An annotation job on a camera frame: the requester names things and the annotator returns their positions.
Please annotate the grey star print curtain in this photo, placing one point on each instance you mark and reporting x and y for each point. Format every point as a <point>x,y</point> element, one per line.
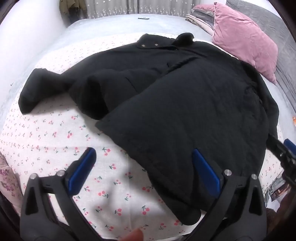
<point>161,5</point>

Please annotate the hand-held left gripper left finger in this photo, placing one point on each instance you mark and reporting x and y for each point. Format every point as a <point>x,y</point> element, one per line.
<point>82,171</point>

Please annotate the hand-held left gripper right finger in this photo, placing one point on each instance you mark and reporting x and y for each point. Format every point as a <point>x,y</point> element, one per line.
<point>205,171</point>

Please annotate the cherry print bed sheet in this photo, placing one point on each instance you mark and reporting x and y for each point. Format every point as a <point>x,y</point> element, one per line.
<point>57,120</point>

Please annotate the pink floral cloth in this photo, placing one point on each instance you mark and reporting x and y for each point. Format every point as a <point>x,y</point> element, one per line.
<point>9,180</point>

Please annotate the colourful packets on floor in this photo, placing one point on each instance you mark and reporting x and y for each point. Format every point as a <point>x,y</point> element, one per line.
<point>276,187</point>

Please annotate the folded grey beige blankets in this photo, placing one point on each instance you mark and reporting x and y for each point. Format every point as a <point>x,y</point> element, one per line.
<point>201,18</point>

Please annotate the black coat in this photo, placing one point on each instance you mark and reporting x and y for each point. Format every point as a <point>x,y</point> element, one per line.
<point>185,104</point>

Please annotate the orange fabric tag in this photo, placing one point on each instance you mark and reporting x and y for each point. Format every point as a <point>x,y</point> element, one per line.
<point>294,121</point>

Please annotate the person's left hand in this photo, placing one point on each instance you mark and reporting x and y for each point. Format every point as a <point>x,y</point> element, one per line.
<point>134,236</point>

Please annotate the olive green jacket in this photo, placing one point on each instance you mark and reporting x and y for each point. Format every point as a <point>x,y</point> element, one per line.
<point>71,5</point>

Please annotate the grey quilted headboard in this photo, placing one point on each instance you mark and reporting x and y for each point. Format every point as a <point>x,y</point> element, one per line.
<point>266,16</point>

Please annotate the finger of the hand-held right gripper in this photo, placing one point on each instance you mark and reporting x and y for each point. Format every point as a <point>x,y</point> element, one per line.
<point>276,147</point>
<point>290,144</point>

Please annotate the small remote control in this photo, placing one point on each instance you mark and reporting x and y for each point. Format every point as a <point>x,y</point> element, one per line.
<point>143,18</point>

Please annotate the pink velvet pillow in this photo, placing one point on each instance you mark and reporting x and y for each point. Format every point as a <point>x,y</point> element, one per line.
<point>242,37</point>

